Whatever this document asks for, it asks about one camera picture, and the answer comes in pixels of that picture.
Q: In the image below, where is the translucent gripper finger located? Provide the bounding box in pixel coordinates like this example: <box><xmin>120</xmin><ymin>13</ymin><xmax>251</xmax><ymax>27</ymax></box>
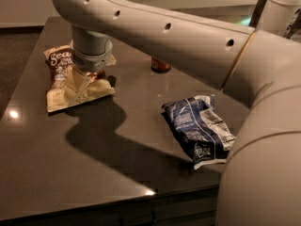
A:
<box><xmin>78</xmin><ymin>73</ymin><xmax>98</xmax><ymax>94</ymax></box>
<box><xmin>64</xmin><ymin>67</ymin><xmax>82</xmax><ymax>105</ymax></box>

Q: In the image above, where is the brown sea salt chip bag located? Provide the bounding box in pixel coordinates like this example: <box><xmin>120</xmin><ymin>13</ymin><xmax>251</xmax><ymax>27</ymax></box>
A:
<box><xmin>44</xmin><ymin>45</ymin><xmax>115</xmax><ymax>113</ymax></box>

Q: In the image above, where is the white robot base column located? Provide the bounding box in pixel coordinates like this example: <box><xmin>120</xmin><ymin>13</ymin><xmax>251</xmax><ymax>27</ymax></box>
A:
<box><xmin>249</xmin><ymin>0</ymin><xmax>301</xmax><ymax>39</ymax></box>

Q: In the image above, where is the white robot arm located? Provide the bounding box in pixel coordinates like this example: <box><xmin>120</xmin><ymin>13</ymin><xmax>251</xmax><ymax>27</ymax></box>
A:
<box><xmin>53</xmin><ymin>0</ymin><xmax>301</xmax><ymax>226</ymax></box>

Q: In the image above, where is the blue crumpled chip bag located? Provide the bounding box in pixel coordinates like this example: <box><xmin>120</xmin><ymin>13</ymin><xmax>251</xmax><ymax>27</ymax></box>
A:
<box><xmin>162</xmin><ymin>95</ymin><xmax>236</xmax><ymax>170</ymax></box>

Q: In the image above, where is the red soda can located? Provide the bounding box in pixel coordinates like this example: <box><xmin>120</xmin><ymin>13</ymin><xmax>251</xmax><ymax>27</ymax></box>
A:
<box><xmin>151</xmin><ymin>57</ymin><xmax>171</xmax><ymax>73</ymax></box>

